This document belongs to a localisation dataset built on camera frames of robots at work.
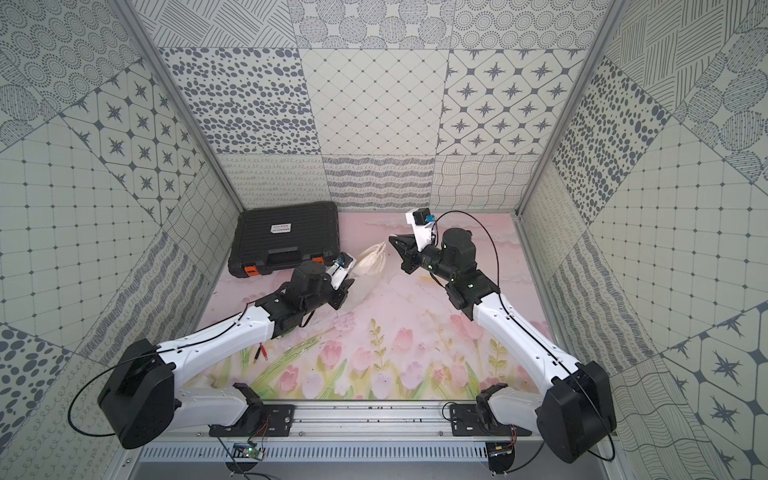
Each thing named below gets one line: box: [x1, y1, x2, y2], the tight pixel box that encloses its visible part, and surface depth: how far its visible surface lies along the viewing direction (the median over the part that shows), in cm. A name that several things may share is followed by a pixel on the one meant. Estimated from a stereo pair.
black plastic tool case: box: [228, 202, 341, 277], surface depth 106 cm
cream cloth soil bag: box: [341, 242, 387, 312], surface depth 78 cm
